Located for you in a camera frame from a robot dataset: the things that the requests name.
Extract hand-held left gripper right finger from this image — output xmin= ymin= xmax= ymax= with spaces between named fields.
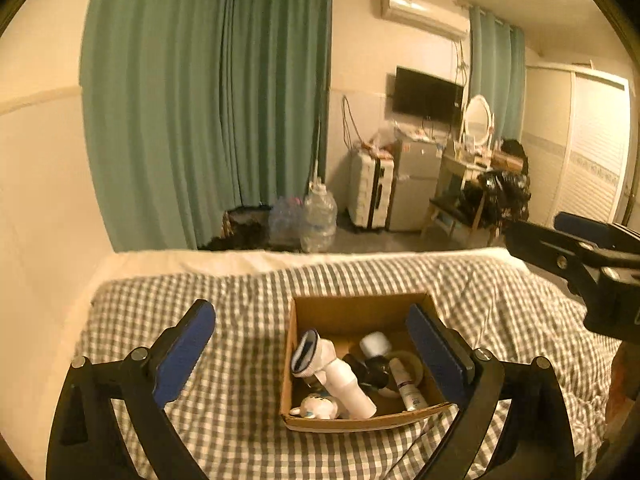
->
xmin=406 ymin=303 xmax=573 ymax=480

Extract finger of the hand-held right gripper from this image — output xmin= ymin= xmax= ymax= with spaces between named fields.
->
xmin=505 ymin=220 xmax=606 ymax=283
xmin=554 ymin=212 xmax=640 ymax=256

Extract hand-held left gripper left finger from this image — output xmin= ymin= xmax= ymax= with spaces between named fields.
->
xmin=47 ymin=299 xmax=217 ymax=480

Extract clear tape roll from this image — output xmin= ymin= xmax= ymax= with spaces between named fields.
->
xmin=395 ymin=349 xmax=427 ymax=386

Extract white labelled tube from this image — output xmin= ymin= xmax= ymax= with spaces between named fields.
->
xmin=389 ymin=357 xmax=427 ymax=412

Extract black bottle with white cap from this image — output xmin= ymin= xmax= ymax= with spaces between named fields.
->
xmin=344 ymin=332 xmax=394 ymax=392

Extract cardboard box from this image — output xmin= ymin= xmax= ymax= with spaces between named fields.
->
xmin=279 ymin=292 xmax=458 ymax=433

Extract blue tissue packet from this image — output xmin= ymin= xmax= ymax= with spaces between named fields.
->
xmin=289 ymin=394 xmax=342 ymax=421

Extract person's right forearm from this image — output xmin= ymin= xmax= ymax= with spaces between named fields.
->
xmin=606 ymin=340 xmax=640 ymax=463

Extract black plastic bags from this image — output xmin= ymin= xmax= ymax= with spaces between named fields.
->
xmin=462 ymin=167 xmax=531 ymax=224

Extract white louvered wardrobe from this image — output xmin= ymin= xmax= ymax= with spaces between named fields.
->
xmin=520 ymin=62 xmax=633 ymax=227

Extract grey checkered blanket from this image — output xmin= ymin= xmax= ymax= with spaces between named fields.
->
xmin=75 ymin=252 xmax=621 ymax=480

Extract black bag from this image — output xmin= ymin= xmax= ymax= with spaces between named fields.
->
xmin=500 ymin=138 xmax=530 ymax=172

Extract dark seat stool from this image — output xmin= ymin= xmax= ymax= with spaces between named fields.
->
xmin=422 ymin=192 xmax=489 ymax=247

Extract white mattress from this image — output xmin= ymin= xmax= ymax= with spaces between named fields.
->
xmin=92 ymin=246 xmax=512 ymax=283

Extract white dressing table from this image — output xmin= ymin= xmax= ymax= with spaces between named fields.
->
xmin=434 ymin=151 xmax=497 ymax=241

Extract dark bundle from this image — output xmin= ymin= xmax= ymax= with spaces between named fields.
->
xmin=199 ymin=205 xmax=274 ymax=252

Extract small silver fridge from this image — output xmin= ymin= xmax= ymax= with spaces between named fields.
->
xmin=387 ymin=139 xmax=444 ymax=233

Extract white oval mirror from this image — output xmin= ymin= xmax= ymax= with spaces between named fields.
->
xmin=462 ymin=94 xmax=494 ymax=149

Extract crushed clear plastic bottle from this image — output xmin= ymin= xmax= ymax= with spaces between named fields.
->
xmin=269 ymin=196 xmax=306 ymax=252

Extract narrow green curtain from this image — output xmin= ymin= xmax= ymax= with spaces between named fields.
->
xmin=469 ymin=6 xmax=526 ymax=143

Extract white suitcase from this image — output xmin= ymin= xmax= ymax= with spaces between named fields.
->
xmin=348 ymin=149 xmax=396 ymax=231

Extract large clear water jug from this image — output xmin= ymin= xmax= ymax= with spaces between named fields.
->
xmin=302 ymin=179 xmax=338 ymax=253

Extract clear plastic bag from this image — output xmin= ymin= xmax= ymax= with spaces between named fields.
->
xmin=372 ymin=124 xmax=399 ymax=149

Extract white pole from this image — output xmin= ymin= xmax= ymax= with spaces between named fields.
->
xmin=314 ymin=117 xmax=324 ymax=186

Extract wide green curtain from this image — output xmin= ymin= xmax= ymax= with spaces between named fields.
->
xmin=80 ymin=0 xmax=334 ymax=252

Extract white air conditioner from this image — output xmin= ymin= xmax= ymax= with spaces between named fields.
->
xmin=382 ymin=0 xmax=469 ymax=39

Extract black wall television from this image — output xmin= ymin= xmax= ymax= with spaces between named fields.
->
xmin=391 ymin=65 xmax=465 ymax=125

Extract hanging wall cable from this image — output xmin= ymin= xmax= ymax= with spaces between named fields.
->
xmin=341 ymin=95 xmax=359 ymax=149

